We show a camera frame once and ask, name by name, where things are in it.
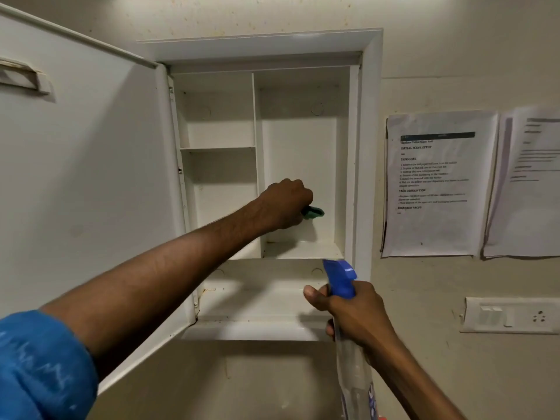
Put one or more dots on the person's right hand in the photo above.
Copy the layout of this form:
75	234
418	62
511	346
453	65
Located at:
356	312

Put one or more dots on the person's left hand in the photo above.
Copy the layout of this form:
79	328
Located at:
283	203

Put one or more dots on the person's right thumb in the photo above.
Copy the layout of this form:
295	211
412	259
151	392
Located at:
316	298

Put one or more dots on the person's left fingers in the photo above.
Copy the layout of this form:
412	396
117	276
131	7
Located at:
306	200

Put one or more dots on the green cleaning cloth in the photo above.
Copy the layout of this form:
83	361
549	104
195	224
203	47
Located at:
313	212

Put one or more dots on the blue-nozzle clear spray bottle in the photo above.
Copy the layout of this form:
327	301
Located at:
350	341

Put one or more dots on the person's left forearm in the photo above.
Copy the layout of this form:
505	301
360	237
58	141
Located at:
157	275

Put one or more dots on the person's right forearm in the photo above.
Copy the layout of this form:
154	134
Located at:
407	380

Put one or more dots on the printed instruction paper sheet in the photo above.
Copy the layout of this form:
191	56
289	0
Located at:
437	188

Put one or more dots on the blurred printed paper sheet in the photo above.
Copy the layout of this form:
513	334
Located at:
525	183

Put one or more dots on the white cabinet door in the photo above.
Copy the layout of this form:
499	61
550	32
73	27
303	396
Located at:
83	192

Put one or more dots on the blue sleeve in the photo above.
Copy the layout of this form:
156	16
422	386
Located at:
41	367

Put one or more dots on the white wall cabinet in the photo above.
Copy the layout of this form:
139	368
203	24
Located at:
271	183

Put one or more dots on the white electrical switch socket panel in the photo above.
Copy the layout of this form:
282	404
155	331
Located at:
512	315

